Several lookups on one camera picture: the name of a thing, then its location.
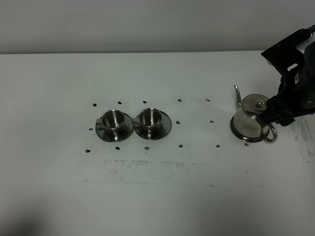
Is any right steel saucer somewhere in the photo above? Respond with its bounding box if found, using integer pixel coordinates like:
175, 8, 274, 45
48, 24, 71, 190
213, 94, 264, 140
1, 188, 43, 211
133, 110, 172, 140

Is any left steel teacup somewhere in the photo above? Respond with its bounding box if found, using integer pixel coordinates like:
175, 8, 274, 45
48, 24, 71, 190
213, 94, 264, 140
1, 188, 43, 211
95, 109, 126, 133

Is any steel teacup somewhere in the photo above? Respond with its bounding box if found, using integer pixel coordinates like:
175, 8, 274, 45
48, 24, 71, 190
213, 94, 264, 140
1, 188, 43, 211
133, 108, 162, 132
95, 109, 126, 133

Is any left steel saucer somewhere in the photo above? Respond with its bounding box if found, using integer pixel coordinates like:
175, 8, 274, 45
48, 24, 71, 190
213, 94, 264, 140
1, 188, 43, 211
95, 113, 134, 143

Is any right steel teacup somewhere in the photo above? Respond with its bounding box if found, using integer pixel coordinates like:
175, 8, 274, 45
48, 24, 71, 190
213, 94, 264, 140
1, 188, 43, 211
133, 108, 162, 132

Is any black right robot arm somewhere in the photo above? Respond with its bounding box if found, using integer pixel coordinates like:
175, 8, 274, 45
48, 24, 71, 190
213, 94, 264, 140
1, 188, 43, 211
257, 43, 315, 126

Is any steel saucer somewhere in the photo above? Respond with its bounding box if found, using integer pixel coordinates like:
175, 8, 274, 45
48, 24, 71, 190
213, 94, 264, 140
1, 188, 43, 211
133, 110, 172, 140
95, 113, 134, 143

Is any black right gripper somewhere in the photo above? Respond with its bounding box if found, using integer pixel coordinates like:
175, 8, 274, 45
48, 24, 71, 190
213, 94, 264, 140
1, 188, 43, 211
257, 66, 315, 127

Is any stainless steel teapot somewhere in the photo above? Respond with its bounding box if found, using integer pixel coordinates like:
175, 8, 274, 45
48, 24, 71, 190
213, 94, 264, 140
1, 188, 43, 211
230, 85, 278, 143

